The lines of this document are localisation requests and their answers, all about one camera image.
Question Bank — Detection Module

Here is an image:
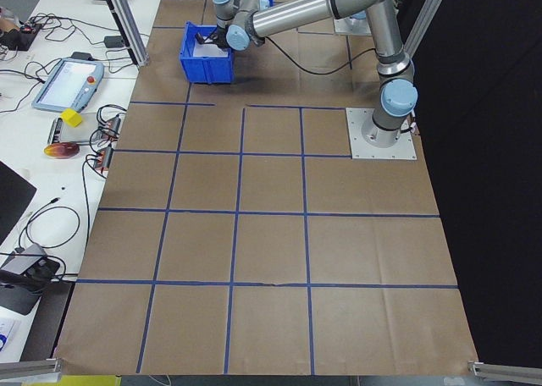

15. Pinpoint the blue plastic battery bin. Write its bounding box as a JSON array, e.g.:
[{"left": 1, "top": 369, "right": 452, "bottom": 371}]
[{"left": 180, "top": 20, "right": 237, "bottom": 85}]

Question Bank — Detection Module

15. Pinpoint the white blue box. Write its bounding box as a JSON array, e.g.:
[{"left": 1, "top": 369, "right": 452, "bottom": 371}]
[{"left": 0, "top": 317, "right": 22, "bottom": 352}]

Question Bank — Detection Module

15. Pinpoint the white paper bin liner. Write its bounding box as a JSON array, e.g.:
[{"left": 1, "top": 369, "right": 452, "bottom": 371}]
[{"left": 192, "top": 38, "right": 230, "bottom": 59}]

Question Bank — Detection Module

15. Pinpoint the yellow cube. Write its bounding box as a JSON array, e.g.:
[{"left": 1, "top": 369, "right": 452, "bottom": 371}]
[{"left": 59, "top": 108, "right": 83, "bottom": 129}]

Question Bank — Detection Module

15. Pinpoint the clear plastic tray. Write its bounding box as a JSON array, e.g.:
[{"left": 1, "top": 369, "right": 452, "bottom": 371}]
[{"left": 45, "top": 117, "right": 102, "bottom": 146}]

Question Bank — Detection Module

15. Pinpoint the black electronics board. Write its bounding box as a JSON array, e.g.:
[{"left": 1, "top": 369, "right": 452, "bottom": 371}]
[{"left": 16, "top": 19, "right": 44, "bottom": 52}]

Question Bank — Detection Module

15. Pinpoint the red yellow mango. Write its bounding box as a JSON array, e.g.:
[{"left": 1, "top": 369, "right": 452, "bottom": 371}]
[{"left": 43, "top": 143, "right": 81, "bottom": 160}]

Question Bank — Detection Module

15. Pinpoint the black laptop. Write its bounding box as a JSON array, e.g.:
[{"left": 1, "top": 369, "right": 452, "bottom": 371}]
[{"left": 0, "top": 159, "right": 38, "bottom": 246}]

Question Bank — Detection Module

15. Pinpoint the grey usb hub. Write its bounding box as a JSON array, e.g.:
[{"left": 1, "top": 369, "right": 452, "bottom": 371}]
[{"left": 0, "top": 244, "right": 48, "bottom": 277}]

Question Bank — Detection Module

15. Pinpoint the black desk device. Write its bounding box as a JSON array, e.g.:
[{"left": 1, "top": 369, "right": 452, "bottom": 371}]
[{"left": 25, "top": 256, "right": 61, "bottom": 294}]

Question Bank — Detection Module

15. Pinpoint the yellow flat object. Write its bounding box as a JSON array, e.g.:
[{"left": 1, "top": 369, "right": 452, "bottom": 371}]
[{"left": 23, "top": 375, "right": 119, "bottom": 386}]

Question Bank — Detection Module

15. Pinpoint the aluminium profile post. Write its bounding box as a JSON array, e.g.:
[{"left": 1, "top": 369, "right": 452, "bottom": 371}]
[
  {"left": 401, "top": 0, "right": 455, "bottom": 58},
  {"left": 95, "top": 0, "right": 150, "bottom": 69}
]

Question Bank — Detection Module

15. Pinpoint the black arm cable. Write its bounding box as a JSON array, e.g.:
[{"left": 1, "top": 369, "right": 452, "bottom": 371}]
[{"left": 262, "top": 36, "right": 378, "bottom": 74}]

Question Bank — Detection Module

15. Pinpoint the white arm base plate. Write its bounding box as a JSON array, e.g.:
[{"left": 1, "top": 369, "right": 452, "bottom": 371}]
[
  {"left": 333, "top": 18, "right": 376, "bottom": 36},
  {"left": 345, "top": 108, "right": 418, "bottom": 162}
]

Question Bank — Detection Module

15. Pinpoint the orange black wire connector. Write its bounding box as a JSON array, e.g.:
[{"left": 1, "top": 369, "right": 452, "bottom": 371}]
[
  {"left": 84, "top": 146, "right": 116, "bottom": 178},
  {"left": 89, "top": 130, "right": 120, "bottom": 147},
  {"left": 97, "top": 113, "right": 126, "bottom": 134}
]

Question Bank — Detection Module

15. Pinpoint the black looped cable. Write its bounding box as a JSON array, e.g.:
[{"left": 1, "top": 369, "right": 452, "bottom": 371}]
[{"left": 16, "top": 196, "right": 82, "bottom": 254}]

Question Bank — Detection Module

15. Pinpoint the black frame cover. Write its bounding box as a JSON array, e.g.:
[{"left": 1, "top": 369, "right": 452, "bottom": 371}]
[{"left": 395, "top": 0, "right": 542, "bottom": 364}]

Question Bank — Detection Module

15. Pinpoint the aluminium profile rail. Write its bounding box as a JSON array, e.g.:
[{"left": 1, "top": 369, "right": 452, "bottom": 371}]
[
  {"left": 467, "top": 359, "right": 542, "bottom": 382},
  {"left": 0, "top": 357, "right": 65, "bottom": 382}
]

